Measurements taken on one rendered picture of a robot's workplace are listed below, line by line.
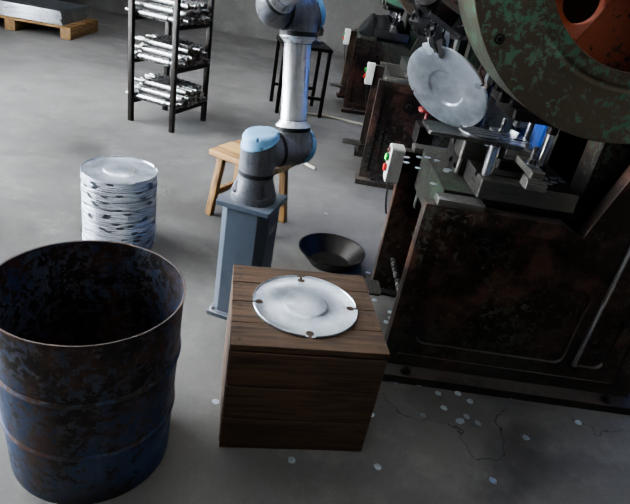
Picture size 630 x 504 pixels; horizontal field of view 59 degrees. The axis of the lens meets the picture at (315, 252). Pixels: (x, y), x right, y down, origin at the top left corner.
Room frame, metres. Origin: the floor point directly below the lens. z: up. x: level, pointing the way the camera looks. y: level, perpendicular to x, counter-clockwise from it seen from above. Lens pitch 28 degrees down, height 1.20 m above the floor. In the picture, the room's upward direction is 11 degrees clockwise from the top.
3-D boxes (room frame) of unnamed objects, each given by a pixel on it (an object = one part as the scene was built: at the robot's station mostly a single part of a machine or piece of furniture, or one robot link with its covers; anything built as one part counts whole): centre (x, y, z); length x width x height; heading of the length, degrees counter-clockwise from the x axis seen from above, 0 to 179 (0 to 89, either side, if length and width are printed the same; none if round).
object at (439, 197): (1.55, -0.73, 0.45); 0.92 x 0.12 x 0.90; 94
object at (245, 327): (1.28, 0.00, 0.18); 0.40 x 0.38 x 0.35; 101
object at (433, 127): (1.79, -0.40, 0.72); 0.25 x 0.14 x 0.14; 94
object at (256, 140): (1.72, 0.23, 0.62); 0.13 x 0.12 x 0.14; 136
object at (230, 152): (2.48, 0.36, 0.16); 0.34 x 0.24 x 0.34; 66
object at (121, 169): (2.04, 0.82, 0.32); 0.29 x 0.29 x 0.01
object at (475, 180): (1.80, -0.57, 0.68); 0.45 x 0.30 x 0.06; 4
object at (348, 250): (2.19, -0.07, 0.04); 0.30 x 0.30 x 0.07
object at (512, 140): (1.80, -0.56, 0.76); 0.15 x 0.09 x 0.05; 4
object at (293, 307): (1.28, 0.00, 0.35); 0.29 x 0.29 x 0.01
